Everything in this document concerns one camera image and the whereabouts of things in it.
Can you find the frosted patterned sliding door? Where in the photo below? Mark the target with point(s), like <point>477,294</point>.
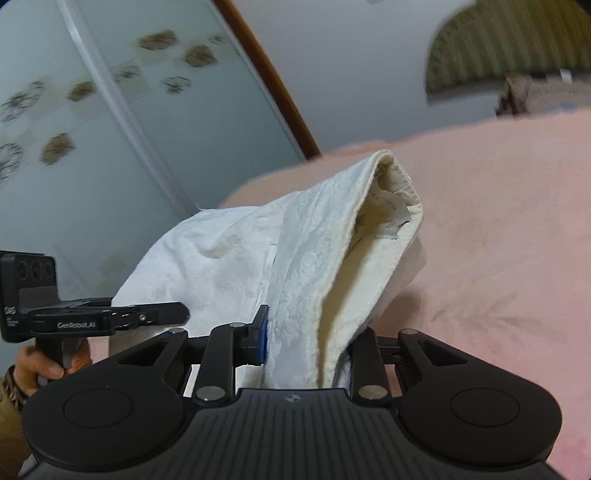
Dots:
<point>92,138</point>

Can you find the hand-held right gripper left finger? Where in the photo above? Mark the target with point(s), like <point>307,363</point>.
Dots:
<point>261,334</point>

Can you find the person's left forearm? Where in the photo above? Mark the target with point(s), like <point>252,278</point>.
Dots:
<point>11,424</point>

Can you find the white pillowcase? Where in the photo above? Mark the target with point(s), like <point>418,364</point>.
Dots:
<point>300,258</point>

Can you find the small white charger plug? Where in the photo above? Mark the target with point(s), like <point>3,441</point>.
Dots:
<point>566,74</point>

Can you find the olive striped upholstered headboard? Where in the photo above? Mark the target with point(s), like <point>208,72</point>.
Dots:
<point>508,41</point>

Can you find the person's left hand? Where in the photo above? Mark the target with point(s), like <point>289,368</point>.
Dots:
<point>44,364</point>

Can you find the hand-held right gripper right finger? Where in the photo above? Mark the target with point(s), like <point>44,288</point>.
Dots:
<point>365,353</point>

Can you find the brown wooden door frame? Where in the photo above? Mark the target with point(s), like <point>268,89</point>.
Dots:
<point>272,83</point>

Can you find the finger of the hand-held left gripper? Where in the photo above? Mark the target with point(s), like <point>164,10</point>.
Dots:
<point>152,316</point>

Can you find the pink blanket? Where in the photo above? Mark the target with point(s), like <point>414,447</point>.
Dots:
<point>498,230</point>

